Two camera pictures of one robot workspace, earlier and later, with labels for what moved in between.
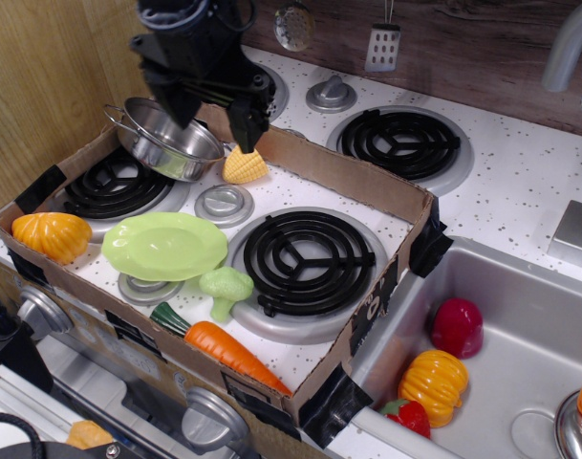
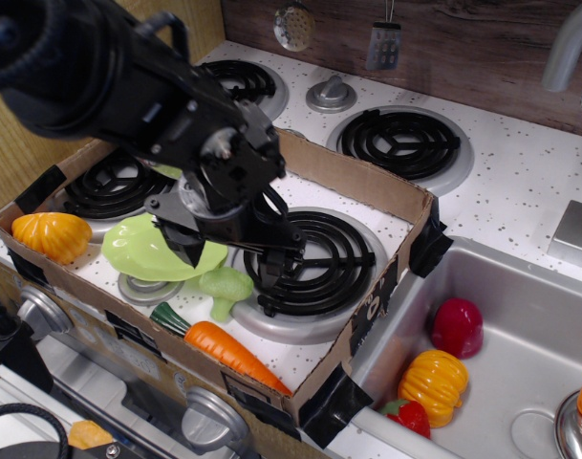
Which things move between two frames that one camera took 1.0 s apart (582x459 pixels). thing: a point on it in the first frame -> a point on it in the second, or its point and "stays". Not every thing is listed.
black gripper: [207, 56] -> [227, 161]
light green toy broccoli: [226, 285] stays
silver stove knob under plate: [147, 293] stays
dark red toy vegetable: [458, 328] stays
